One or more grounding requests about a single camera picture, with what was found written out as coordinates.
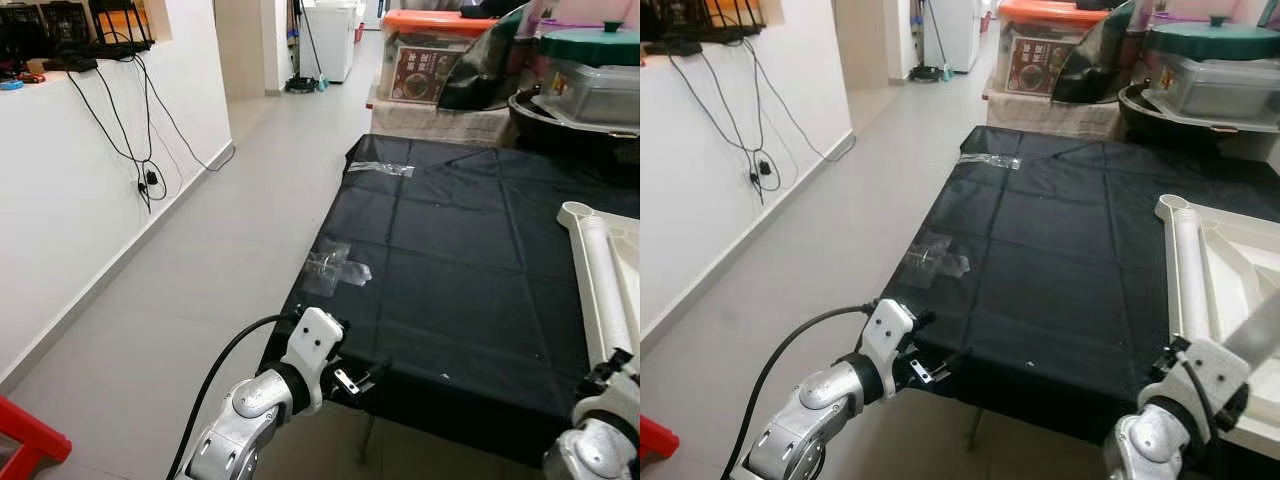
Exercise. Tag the white plastic table top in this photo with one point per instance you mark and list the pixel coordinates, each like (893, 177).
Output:
(1250, 250)
(630, 240)

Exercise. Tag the clear tape cross patch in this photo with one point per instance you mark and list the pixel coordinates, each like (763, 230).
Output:
(335, 268)
(935, 262)

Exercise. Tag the red floor object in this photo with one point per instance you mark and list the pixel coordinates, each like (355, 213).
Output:
(30, 430)
(657, 438)

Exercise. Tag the black tablecloth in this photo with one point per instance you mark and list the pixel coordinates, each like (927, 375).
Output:
(1050, 280)
(450, 290)

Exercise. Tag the clear tape strip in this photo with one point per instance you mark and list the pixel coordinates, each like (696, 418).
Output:
(990, 161)

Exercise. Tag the beige cloth covered crate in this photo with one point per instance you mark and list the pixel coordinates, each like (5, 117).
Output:
(1040, 118)
(430, 125)

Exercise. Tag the black round basin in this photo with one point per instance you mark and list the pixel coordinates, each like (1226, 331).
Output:
(560, 135)
(1160, 130)

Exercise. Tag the black power adapter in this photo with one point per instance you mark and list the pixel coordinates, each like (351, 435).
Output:
(151, 180)
(763, 168)

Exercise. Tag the black floor mop head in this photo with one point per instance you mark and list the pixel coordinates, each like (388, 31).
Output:
(303, 85)
(925, 74)

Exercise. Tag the red patterned box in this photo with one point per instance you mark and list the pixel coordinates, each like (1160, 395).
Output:
(425, 75)
(1040, 68)

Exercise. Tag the clear plastic storage box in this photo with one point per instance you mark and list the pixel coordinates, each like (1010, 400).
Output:
(1220, 90)
(600, 95)

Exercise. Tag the white fridge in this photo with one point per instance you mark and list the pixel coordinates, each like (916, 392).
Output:
(330, 40)
(955, 35)

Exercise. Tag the orange lidded clear bin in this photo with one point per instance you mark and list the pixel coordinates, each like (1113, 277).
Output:
(1050, 12)
(430, 20)

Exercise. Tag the pink plastic storage box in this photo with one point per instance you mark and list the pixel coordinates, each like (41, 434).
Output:
(1230, 8)
(590, 10)

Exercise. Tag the small red ledge object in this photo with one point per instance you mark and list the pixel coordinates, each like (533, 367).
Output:
(35, 76)

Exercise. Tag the small blue ledge object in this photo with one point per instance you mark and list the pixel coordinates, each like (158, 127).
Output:
(10, 84)

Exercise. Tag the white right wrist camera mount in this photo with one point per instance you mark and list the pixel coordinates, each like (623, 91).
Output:
(1215, 375)
(610, 395)

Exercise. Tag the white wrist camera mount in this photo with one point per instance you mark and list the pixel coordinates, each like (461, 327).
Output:
(610, 395)
(1215, 375)
(315, 340)
(890, 330)

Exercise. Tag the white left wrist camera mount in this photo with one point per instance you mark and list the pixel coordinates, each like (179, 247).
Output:
(315, 340)
(890, 330)

